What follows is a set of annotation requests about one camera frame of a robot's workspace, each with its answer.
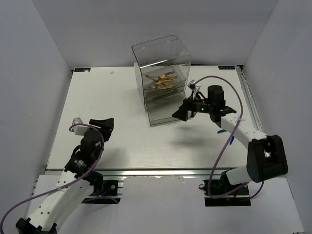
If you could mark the blue label left corner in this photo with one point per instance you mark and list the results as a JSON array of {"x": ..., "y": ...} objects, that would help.
[{"x": 82, "y": 69}]

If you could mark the blue label right corner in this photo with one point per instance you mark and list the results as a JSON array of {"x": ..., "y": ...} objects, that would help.
[{"x": 226, "y": 67}]

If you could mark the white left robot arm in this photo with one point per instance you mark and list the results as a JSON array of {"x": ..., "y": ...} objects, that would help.
[{"x": 78, "y": 179}]

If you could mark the yellow long-nose pliers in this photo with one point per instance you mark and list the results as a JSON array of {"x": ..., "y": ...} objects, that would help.
[{"x": 159, "y": 87}]

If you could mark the orange black pliers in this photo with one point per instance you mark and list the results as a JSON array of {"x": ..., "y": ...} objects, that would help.
[{"x": 163, "y": 80}]

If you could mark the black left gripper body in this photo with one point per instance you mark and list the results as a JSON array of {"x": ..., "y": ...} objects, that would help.
[{"x": 105, "y": 129}]

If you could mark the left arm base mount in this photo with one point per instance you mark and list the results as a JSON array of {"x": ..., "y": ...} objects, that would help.
[{"x": 107, "y": 189}]

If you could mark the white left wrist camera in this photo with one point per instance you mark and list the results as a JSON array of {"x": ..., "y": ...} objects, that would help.
[{"x": 76, "y": 127}]

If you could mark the blue label corner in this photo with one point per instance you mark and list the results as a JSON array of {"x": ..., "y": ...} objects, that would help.
[
  {"x": 82, "y": 69},
  {"x": 226, "y": 67}
]

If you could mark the clear plastic drawer organizer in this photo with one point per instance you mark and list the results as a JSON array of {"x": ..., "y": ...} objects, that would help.
[{"x": 162, "y": 68}]

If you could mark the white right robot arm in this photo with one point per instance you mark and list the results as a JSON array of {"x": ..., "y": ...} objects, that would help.
[{"x": 266, "y": 156}]

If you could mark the yellow needle-nose pliers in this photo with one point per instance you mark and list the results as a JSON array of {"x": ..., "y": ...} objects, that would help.
[{"x": 156, "y": 79}]

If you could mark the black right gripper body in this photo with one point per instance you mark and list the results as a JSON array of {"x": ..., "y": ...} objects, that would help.
[{"x": 196, "y": 106}]

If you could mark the brown hex key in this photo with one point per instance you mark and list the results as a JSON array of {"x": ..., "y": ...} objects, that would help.
[{"x": 163, "y": 96}]

